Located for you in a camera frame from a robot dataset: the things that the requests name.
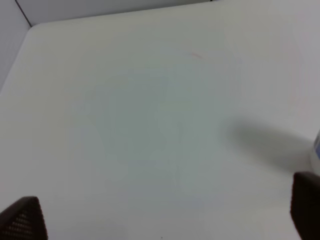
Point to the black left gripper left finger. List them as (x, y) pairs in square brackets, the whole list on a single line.
[(23, 220)]

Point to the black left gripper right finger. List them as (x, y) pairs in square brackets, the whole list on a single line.
[(305, 205)]

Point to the blue-capped white lotion bottle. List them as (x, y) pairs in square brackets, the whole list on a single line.
[(315, 155)]

